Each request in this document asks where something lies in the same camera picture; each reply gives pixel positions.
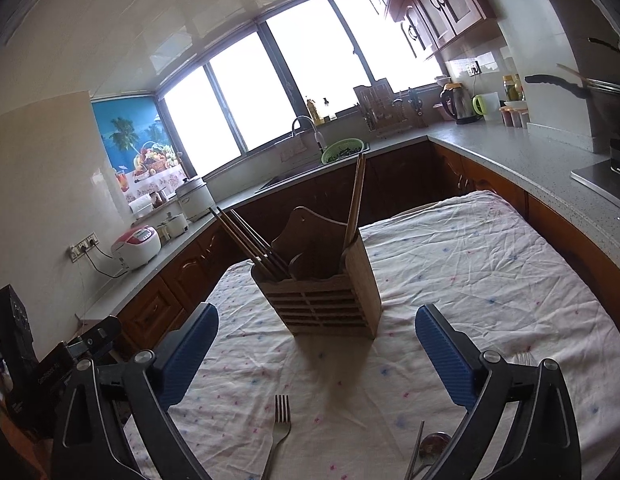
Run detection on green plastic colander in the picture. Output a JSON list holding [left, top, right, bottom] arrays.
[[321, 138, 365, 163]]

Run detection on small white electric pot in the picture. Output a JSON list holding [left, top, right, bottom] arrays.
[[157, 212, 188, 241]]

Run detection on wooden wall cabinets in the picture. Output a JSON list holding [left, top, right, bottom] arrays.
[[340, 0, 506, 61]]

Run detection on floral printed tablecloth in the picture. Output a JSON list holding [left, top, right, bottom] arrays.
[[117, 190, 620, 480]]

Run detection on reddish wooden chopstick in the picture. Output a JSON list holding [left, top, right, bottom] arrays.
[[229, 208, 289, 275]]

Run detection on tropical fruit wall poster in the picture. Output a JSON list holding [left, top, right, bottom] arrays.
[[91, 96, 188, 206]]

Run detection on silver metal spoon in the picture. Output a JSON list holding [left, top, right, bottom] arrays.
[[420, 431, 453, 466]]

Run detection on steel electric kettle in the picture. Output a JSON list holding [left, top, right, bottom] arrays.
[[439, 82, 481, 125]]

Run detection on curved sink faucet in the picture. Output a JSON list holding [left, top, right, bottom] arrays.
[[291, 115, 325, 161]]

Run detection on steel kitchen sink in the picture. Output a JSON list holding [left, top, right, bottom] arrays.
[[255, 147, 371, 196]]

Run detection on light wooden chopstick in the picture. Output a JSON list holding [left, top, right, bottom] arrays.
[[341, 153, 363, 252], [347, 153, 367, 242]]

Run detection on wooden spatula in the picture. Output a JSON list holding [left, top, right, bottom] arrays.
[[556, 62, 591, 83]]

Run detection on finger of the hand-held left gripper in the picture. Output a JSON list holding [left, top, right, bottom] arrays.
[[68, 316, 123, 359]]

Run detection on large kitchen window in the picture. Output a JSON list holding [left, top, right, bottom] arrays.
[[157, 0, 443, 178]]

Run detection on paper towel roll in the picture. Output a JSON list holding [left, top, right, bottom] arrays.
[[127, 195, 154, 219]]

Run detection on wooden utensil holder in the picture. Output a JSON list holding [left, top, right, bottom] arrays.
[[251, 206, 383, 341]]

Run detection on wooden base cabinets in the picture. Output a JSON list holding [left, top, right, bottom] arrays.
[[82, 137, 620, 361]]

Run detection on wall socket strip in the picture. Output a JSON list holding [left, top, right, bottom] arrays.
[[70, 232, 99, 263]]

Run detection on dark kitchen tool stand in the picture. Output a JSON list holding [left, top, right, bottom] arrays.
[[392, 87, 431, 128]]

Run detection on gas stove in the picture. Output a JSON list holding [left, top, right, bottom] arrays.
[[570, 135, 620, 196]]

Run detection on wooden dish rack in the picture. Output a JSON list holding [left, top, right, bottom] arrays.
[[352, 77, 408, 133]]

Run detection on pink and white rice cooker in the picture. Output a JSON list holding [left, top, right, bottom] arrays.
[[111, 226, 162, 272]]

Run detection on dark chopsticks bundle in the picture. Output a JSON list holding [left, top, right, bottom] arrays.
[[209, 207, 275, 280]]

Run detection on black wok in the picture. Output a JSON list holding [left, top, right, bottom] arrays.
[[524, 74, 620, 106]]

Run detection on orange lid spice jar set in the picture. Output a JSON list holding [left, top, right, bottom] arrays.
[[499, 101, 531, 128]]

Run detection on large white rice cooker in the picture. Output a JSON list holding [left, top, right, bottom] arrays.
[[176, 176, 215, 222]]

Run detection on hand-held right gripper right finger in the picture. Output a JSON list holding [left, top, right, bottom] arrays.
[[415, 303, 583, 480]]

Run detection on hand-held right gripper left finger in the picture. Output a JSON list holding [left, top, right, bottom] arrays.
[[50, 302, 221, 480]]

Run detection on white pitcher with green lid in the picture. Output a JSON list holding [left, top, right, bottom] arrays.
[[471, 91, 501, 122]]

